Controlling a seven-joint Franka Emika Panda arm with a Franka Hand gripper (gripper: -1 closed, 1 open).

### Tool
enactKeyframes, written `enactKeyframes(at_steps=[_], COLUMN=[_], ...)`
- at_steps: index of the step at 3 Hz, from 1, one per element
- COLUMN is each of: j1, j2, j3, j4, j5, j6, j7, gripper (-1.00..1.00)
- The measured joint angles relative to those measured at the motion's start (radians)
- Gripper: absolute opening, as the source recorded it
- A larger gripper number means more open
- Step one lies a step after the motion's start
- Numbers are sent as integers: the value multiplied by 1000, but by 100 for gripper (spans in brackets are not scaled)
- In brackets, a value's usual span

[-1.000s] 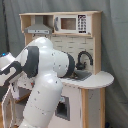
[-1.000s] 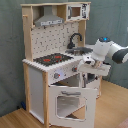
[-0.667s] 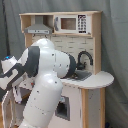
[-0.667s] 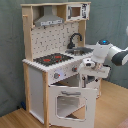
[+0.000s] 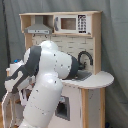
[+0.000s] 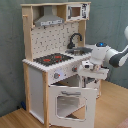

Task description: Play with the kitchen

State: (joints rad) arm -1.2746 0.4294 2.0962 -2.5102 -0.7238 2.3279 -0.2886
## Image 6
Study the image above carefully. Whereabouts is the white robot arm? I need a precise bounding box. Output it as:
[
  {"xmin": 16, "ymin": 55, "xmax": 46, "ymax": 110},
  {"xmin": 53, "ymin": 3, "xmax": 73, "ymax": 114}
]
[{"xmin": 78, "ymin": 42, "xmax": 128, "ymax": 79}]

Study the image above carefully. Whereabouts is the red stove knob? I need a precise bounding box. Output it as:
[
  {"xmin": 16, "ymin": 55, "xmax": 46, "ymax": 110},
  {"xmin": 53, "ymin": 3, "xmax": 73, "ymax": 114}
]
[
  {"xmin": 54, "ymin": 73, "xmax": 60, "ymax": 79},
  {"xmin": 71, "ymin": 66, "xmax": 78, "ymax": 73}
]

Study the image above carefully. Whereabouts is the red right stove knob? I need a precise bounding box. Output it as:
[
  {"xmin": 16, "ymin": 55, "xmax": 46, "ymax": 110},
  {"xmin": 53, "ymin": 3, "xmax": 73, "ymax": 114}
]
[{"xmin": 71, "ymin": 66, "xmax": 78, "ymax": 73}]

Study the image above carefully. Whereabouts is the grey toy sink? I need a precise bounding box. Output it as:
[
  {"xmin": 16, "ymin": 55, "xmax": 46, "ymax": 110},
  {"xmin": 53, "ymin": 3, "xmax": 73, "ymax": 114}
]
[{"xmin": 65, "ymin": 47, "xmax": 92, "ymax": 56}]

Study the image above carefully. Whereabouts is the small metal pot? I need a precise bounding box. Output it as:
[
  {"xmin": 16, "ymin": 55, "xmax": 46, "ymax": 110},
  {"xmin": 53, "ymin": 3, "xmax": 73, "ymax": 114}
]
[{"xmin": 74, "ymin": 50, "xmax": 85, "ymax": 55}]

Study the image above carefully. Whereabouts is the black toy faucet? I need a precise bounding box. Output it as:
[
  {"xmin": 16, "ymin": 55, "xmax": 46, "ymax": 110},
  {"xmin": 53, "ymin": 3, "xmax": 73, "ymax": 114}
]
[{"xmin": 67, "ymin": 33, "xmax": 83, "ymax": 49}]

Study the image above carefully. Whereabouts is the black toy stovetop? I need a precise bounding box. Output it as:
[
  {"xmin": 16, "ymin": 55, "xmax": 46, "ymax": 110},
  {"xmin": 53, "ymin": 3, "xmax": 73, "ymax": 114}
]
[{"xmin": 34, "ymin": 53, "xmax": 71, "ymax": 66}]

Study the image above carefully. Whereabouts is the toy oven door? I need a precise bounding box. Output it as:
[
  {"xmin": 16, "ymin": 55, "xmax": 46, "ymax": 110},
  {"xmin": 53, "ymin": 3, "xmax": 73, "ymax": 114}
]
[{"xmin": 49, "ymin": 85, "xmax": 97, "ymax": 128}]

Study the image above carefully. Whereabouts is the grey range hood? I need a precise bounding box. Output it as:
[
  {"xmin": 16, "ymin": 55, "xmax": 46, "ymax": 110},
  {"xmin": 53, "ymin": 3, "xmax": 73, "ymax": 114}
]
[{"xmin": 35, "ymin": 6, "xmax": 64, "ymax": 27}]

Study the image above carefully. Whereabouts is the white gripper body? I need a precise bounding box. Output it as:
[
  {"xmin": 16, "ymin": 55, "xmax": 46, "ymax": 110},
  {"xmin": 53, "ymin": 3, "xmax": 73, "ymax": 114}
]
[{"xmin": 80, "ymin": 59, "xmax": 110, "ymax": 81}]

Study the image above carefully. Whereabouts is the wooden toy kitchen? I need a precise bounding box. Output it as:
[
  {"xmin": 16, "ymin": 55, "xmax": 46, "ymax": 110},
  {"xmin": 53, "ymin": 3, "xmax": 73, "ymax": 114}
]
[{"xmin": 20, "ymin": 1, "xmax": 107, "ymax": 127}]

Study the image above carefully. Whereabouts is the white toy microwave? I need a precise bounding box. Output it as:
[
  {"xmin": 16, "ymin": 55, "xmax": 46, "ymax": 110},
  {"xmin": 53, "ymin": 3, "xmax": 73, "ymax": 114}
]
[{"xmin": 67, "ymin": 4, "xmax": 90, "ymax": 21}]

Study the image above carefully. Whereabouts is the red left stove knob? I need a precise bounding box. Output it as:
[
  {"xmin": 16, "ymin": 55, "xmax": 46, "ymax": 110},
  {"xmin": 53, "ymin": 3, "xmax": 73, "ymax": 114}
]
[{"xmin": 54, "ymin": 73, "xmax": 60, "ymax": 79}]

